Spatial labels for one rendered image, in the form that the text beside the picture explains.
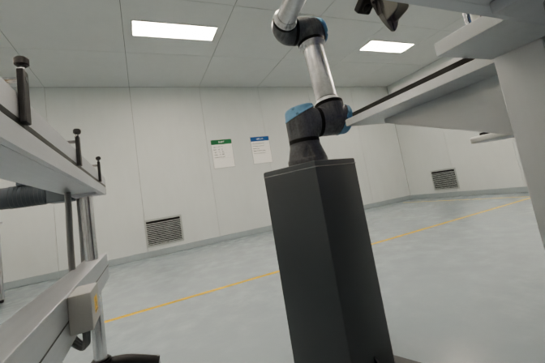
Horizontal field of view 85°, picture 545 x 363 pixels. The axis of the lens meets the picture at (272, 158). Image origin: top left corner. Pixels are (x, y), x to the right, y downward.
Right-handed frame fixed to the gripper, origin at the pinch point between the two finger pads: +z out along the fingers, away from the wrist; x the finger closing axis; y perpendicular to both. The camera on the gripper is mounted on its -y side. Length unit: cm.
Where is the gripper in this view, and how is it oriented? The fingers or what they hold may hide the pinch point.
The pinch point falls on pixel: (390, 27)
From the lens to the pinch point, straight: 93.7
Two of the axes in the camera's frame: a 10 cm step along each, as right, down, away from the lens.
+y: 4.0, -1.7, -9.0
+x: 9.0, -1.0, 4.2
